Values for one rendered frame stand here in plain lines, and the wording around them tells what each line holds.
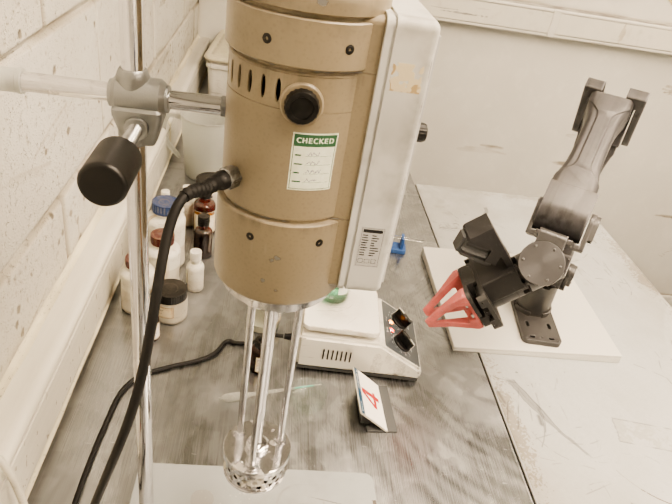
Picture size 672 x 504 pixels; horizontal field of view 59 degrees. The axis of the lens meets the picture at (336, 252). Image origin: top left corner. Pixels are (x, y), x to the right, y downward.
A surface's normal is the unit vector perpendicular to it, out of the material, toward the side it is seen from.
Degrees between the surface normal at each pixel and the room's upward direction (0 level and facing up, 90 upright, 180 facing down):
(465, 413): 0
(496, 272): 40
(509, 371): 0
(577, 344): 2
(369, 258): 90
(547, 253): 60
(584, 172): 33
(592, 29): 90
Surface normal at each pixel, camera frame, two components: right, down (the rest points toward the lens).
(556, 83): 0.06, 0.55
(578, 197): -0.15, -0.48
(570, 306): 0.12, -0.82
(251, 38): -0.63, 0.33
